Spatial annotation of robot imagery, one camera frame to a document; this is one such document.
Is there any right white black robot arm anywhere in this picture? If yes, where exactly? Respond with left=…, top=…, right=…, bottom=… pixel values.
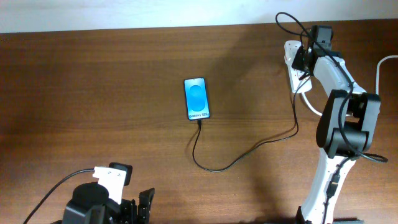
left=285, top=26, right=387, bottom=223

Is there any white power strip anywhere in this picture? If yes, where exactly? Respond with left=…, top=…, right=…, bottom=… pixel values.
left=284, top=40, right=312, bottom=94

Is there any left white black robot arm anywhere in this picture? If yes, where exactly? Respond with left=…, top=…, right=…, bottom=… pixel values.
left=59, top=182, right=155, bottom=224

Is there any black charger cable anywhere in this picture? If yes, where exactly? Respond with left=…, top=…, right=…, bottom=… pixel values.
left=192, top=27, right=313, bottom=173

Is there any white power strip cord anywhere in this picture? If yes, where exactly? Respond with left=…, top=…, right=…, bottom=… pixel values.
left=300, top=55, right=398, bottom=117

